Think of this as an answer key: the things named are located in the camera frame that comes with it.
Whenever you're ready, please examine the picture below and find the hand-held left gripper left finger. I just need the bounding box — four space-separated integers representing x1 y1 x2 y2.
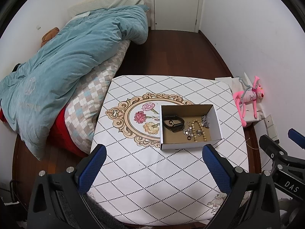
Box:
27 144 107 229

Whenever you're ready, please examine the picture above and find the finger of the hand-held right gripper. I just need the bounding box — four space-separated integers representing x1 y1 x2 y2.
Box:
259 135 289 170
287 128 305 147

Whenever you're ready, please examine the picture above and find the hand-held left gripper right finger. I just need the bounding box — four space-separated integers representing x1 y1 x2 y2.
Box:
202 144 282 229

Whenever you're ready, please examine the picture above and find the wooden bead bracelet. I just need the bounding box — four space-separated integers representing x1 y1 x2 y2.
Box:
189 120 207 143

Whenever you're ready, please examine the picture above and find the cardboard box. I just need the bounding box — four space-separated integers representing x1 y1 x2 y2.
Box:
159 104 223 151

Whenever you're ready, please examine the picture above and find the silver charm bracelet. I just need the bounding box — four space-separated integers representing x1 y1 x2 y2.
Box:
182 126 199 137

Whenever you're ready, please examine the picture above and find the black smart band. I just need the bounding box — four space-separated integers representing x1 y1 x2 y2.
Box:
162 115 185 132

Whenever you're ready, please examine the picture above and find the red blanket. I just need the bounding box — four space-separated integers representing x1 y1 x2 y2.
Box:
0 108 92 158

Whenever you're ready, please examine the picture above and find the white diamond-pattern tablecloth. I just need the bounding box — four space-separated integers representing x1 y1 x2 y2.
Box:
90 75 250 226

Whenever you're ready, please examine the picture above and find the pink plush toy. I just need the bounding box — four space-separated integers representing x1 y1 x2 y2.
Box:
233 76 265 127

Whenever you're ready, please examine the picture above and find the checkered pillow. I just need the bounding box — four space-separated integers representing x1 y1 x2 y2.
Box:
65 40 131 148

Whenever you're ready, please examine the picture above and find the light blue quilt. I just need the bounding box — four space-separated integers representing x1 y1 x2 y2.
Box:
0 5 148 161

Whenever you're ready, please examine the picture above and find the brown plush toy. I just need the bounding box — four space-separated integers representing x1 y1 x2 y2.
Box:
41 27 59 47

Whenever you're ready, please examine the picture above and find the beige pillow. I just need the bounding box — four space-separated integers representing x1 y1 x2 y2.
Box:
68 0 146 17

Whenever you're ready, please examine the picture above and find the white door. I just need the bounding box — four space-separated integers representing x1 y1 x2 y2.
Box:
149 0 205 32

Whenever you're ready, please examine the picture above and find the white wall socket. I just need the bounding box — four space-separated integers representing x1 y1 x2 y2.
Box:
264 114 278 140

